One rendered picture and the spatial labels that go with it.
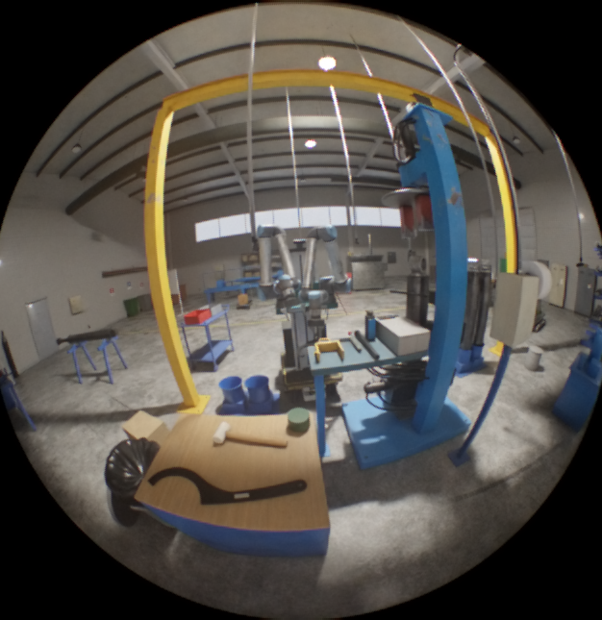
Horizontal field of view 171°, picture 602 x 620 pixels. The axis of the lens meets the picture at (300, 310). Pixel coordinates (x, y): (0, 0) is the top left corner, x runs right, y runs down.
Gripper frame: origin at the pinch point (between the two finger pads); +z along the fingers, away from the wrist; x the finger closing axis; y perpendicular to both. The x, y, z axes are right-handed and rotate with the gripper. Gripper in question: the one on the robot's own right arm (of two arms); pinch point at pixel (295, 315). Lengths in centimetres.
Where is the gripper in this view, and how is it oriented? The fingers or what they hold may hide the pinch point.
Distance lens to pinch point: 157.1
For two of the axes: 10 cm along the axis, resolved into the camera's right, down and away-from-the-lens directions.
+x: -9.3, 2.6, -2.4
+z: 3.0, 9.5, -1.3
